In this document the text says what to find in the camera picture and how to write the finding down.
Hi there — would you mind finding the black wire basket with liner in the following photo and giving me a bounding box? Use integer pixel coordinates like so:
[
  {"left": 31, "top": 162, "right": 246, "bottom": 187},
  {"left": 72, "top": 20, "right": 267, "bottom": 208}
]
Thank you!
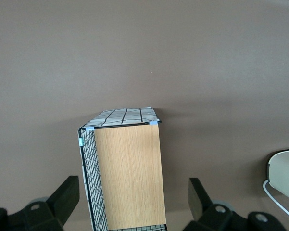
[{"left": 76, "top": 107, "right": 169, "bottom": 231}]

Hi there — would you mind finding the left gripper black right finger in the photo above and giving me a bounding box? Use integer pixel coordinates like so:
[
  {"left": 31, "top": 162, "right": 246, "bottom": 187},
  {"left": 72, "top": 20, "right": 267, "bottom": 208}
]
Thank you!
[{"left": 185, "top": 177, "right": 246, "bottom": 231}]

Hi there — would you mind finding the light wooden board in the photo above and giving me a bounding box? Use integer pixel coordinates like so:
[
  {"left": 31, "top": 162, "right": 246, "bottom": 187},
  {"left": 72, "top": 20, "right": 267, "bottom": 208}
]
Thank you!
[{"left": 94, "top": 124, "right": 167, "bottom": 231}]

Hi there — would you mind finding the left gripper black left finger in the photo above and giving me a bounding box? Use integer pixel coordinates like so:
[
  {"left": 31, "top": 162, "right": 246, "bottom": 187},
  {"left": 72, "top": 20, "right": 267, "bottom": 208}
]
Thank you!
[{"left": 23, "top": 175, "right": 80, "bottom": 231}]

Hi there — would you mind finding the cream white toaster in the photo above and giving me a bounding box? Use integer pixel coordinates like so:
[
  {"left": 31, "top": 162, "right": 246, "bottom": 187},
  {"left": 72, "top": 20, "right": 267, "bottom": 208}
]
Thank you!
[{"left": 266, "top": 148, "right": 289, "bottom": 205}]

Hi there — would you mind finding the white toaster power cable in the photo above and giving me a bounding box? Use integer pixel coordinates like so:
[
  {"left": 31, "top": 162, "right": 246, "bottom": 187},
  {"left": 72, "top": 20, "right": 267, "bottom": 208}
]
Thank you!
[{"left": 262, "top": 180, "right": 289, "bottom": 225}]

